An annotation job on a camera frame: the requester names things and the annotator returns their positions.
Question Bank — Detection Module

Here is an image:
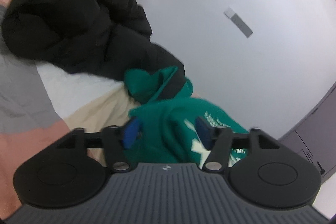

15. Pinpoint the black puffer jacket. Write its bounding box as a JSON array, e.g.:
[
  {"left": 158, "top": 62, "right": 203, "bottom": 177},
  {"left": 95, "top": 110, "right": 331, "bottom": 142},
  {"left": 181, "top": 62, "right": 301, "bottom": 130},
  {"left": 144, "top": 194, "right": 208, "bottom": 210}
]
[{"left": 2, "top": 0, "right": 186, "bottom": 100}]

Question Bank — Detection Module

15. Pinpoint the grey wall-mounted unit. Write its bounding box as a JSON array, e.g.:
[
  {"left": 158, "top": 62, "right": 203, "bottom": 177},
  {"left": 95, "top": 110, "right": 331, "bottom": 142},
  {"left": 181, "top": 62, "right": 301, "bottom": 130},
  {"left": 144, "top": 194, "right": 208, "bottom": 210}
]
[{"left": 224, "top": 7, "right": 253, "bottom": 38}]

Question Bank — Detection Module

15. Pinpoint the patchwork bed quilt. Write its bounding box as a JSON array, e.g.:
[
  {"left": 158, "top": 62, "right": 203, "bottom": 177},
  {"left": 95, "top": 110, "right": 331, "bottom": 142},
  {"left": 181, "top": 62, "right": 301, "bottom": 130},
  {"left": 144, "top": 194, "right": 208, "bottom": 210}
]
[{"left": 0, "top": 0, "right": 140, "bottom": 221}]

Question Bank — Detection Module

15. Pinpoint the green hoodie sweatshirt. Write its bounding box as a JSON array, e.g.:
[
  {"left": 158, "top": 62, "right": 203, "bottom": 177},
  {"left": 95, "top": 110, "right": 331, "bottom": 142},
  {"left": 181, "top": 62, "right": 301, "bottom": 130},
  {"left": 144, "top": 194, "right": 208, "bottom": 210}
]
[{"left": 122, "top": 66, "right": 247, "bottom": 166}]

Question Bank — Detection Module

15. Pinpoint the grey wardrobe cabinet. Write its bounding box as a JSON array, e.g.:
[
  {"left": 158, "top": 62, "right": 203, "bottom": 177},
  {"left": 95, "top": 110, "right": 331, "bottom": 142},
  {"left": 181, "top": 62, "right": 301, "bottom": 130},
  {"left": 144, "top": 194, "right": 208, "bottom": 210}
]
[{"left": 279, "top": 85, "right": 336, "bottom": 182}]

